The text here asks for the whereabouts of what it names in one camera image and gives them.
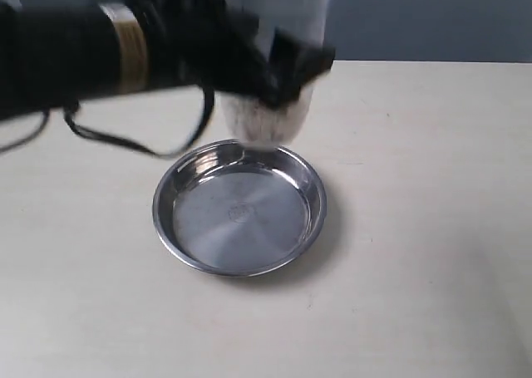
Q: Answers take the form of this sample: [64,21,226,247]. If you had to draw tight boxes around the clear plastic jar with beans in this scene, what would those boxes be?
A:
[221,0,332,149]

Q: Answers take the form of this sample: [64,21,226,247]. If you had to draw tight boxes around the round stainless steel plate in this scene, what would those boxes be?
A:
[152,140,328,277]

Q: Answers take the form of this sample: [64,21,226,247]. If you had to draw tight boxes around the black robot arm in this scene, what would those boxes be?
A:
[1,0,335,120]

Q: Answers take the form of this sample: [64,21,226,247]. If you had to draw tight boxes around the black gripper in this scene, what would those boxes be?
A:
[125,0,336,109]

